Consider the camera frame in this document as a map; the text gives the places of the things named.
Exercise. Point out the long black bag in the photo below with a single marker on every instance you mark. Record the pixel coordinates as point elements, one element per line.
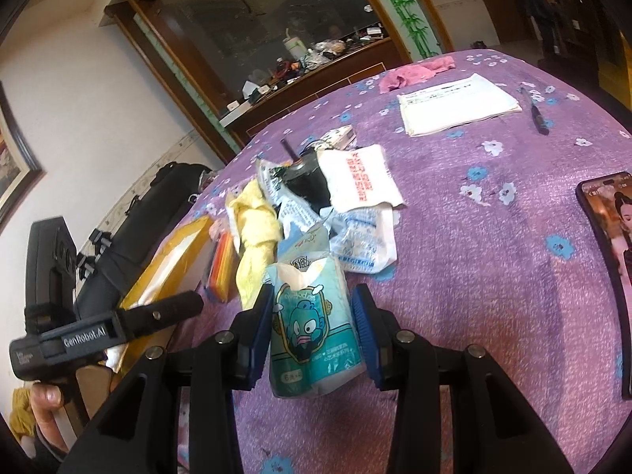
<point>133,227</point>

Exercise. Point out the white green cup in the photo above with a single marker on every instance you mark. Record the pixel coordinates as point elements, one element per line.
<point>295,48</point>

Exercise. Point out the black electric motor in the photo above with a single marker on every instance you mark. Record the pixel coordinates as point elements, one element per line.
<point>303,180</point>

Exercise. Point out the yellow cloth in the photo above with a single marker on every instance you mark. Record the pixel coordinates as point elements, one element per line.
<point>254,237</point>

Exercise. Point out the floral white tissue pack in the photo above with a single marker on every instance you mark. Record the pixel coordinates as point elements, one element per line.
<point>339,137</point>

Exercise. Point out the clear blue-print packet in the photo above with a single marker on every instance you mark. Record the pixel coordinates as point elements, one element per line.
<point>365,239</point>

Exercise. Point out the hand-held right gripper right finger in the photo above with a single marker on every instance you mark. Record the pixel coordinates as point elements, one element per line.
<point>368,340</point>

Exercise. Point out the teal cartoon tissue pack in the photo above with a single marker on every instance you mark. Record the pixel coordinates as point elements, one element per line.
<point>311,326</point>

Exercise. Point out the green white packet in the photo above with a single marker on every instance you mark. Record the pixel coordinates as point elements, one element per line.
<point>270,177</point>

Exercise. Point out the purple floral blanket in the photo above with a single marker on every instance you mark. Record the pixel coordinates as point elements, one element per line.
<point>474,266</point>

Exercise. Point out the pink cloth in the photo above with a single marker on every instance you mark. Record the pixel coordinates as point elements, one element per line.
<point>410,75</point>

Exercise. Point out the person's left hand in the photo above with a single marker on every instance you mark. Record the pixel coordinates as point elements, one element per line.
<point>45,397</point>

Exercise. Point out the white paper stack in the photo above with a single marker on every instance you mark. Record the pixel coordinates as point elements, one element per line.
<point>459,106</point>

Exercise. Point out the small white printed packet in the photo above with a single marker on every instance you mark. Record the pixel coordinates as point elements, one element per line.
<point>298,215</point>

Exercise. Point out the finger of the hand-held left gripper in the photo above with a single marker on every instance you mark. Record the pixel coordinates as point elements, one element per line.
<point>158,313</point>

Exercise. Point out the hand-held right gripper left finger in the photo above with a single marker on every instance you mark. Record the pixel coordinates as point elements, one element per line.
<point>257,335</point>

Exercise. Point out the black pen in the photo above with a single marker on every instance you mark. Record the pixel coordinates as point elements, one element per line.
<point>535,113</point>

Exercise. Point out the orange packet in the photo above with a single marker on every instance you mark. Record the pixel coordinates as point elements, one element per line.
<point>224,269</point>

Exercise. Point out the white red-print plastic bag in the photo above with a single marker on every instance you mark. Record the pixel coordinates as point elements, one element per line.
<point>360,177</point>

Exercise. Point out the smartphone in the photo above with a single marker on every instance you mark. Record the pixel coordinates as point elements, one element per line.
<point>605,256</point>

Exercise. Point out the white flat box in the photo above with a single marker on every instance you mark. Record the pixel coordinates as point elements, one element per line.
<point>234,113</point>

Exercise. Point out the wooden glass cabinet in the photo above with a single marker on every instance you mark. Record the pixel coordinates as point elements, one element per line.
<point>276,106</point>

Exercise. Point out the framed wall picture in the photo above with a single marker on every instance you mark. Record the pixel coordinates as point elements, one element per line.
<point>15,168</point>

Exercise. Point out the yellow cardboard box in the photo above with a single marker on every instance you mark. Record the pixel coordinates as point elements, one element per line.
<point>168,261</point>

